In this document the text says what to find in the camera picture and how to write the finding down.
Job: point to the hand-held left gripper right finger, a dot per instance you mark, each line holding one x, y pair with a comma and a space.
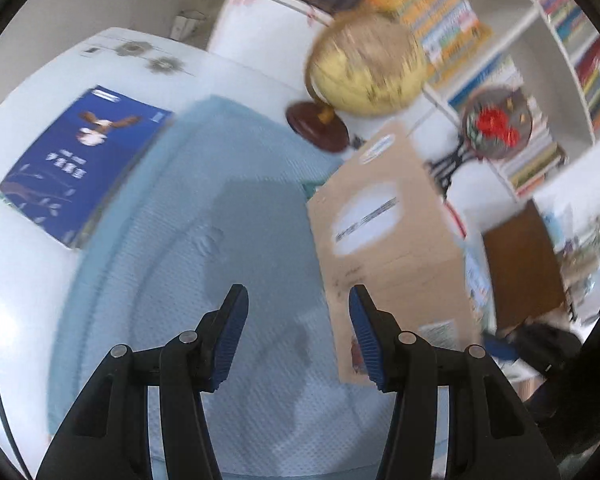
367, 345

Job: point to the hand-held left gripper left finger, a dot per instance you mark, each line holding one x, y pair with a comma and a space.
227, 340

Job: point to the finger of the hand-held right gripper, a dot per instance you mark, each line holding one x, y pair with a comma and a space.
545, 347

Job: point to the pale blue book orange fruits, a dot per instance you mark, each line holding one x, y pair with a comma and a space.
477, 280

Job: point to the dark green book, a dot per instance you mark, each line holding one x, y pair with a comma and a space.
314, 189

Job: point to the dark blue bird book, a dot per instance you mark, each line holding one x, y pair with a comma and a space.
80, 160

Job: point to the light blue tissue box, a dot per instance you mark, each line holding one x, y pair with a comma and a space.
554, 230

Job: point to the light blue textured mat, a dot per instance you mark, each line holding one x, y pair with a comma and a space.
205, 210

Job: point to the red spine book row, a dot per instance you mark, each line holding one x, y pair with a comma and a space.
592, 75

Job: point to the yellow globe wooden base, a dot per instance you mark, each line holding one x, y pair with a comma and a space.
365, 65

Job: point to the white bookshelf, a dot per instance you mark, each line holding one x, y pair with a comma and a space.
260, 60

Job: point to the orange yellow book row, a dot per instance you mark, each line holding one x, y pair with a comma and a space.
440, 15

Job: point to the white wall socket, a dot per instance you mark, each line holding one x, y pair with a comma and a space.
186, 24

